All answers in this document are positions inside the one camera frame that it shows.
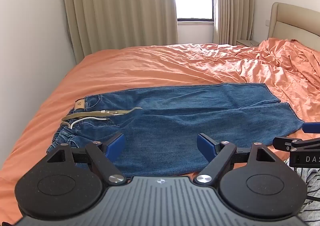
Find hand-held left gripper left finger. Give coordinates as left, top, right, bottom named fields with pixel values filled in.
left=46, top=133, right=127, bottom=186

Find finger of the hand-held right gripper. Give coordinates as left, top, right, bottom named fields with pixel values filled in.
left=272, top=136, right=320, bottom=153
left=302, top=122, right=320, bottom=133

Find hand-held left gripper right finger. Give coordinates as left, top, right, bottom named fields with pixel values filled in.
left=193, top=133, right=279, bottom=186

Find blue denim pants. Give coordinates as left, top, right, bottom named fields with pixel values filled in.
left=46, top=83, right=305, bottom=179

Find person's white printed clothing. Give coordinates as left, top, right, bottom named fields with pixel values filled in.
left=291, top=166, right=320, bottom=224

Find olive fabric belt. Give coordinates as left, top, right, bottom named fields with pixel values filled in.
left=62, top=107, right=143, bottom=123

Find crumpled orange blanket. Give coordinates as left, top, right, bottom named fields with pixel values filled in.
left=235, top=38, right=320, bottom=129

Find orange bed sheet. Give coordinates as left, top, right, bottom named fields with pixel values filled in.
left=0, top=43, right=320, bottom=225

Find beige padded headboard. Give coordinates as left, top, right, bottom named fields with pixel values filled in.
left=269, top=2, right=320, bottom=47

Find beige nightstand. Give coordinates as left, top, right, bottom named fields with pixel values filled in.
left=236, top=39, right=260, bottom=47

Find wide beige curtain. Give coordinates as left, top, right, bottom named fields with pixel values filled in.
left=61, top=0, right=178, bottom=65

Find narrow beige curtain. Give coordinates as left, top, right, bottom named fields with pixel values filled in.
left=212, top=0, right=256, bottom=46

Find white drawstring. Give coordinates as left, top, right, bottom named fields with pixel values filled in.
left=71, top=110, right=125, bottom=129

